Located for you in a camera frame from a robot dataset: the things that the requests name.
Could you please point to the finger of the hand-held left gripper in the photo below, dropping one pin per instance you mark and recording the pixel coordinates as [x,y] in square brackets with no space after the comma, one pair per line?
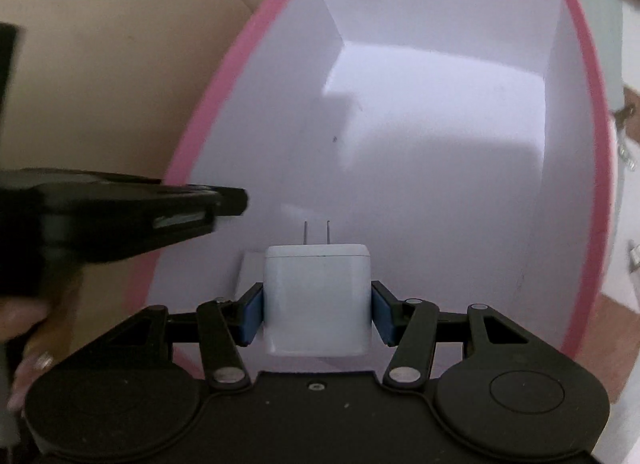
[190,204]

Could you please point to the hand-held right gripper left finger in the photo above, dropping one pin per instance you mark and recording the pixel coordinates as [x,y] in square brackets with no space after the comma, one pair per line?
[252,315]

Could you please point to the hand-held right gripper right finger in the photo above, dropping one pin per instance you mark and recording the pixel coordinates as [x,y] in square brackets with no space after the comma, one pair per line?
[380,315]

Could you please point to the white wall charger plug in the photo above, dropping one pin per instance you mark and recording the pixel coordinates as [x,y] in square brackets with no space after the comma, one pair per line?
[317,299]

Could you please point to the pink cardboard box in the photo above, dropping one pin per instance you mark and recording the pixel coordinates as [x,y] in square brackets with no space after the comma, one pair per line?
[400,144]

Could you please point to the person's left hand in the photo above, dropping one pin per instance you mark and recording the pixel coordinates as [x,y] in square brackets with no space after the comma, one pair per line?
[30,359]

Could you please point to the brown cardboard sheet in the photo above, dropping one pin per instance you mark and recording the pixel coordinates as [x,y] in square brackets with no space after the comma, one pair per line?
[110,59]

